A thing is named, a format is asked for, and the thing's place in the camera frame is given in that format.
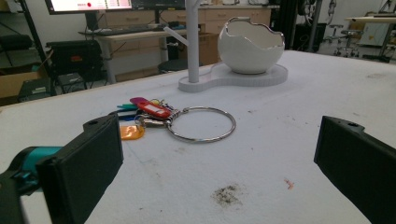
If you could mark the small black device box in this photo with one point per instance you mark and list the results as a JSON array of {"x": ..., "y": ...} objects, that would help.
[{"x": 71, "y": 82}]

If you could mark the dark computer monitor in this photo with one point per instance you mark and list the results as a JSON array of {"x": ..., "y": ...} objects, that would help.
[{"x": 155, "y": 3}]

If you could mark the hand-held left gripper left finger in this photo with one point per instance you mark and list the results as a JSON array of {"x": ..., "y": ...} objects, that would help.
[{"x": 81, "y": 168}]

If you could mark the black device with white label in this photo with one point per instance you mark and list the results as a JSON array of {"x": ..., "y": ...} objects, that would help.
[{"x": 34, "y": 89}]

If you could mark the beige desk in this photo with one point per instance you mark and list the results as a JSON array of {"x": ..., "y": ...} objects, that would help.
[{"x": 130, "y": 39}]

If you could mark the small brown cardboard box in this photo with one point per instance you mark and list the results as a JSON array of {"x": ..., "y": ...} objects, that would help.
[{"x": 208, "y": 48}]

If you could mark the computer monitor with bright screen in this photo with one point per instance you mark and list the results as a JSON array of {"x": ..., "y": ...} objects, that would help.
[{"x": 90, "y": 4}]

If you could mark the black equipment case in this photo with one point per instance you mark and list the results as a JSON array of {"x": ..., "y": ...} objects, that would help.
[{"x": 74, "y": 59}]

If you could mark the grey metal pole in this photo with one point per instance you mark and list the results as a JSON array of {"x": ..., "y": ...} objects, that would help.
[{"x": 314, "y": 25}]

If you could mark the black curtain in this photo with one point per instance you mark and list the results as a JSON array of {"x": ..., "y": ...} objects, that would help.
[{"x": 285, "y": 21}]

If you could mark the light wooden table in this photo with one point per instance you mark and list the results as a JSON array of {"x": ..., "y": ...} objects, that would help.
[{"x": 373, "y": 20}]

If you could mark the black metal stand pole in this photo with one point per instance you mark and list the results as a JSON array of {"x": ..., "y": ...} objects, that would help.
[{"x": 32, "y": 34}]

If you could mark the black keyboard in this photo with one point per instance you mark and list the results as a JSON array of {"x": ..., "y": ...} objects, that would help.
[{"x": 124, "y": 30}]

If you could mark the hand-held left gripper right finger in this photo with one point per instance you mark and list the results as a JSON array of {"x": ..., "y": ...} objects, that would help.
[{"x": 358, "y": 165}]

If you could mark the white stand with pole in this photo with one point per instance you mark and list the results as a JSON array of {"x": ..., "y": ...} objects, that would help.
[{"x": 193, "y": 46}]

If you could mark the white eggshell-shaped bowl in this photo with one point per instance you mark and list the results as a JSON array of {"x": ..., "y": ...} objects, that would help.
[{"x": 246, "y": 53}]

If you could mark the metal swivel stool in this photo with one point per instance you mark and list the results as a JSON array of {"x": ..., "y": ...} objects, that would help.
[{"x": 347, "y": 40}]

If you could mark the large brown cardboard box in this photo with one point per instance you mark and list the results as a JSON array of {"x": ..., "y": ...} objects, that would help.
[{"x": 15, "y": 82}]

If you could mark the wooden drawer cabinets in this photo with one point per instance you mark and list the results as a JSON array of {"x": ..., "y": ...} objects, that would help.
[{"x": 218, "y": 15}]

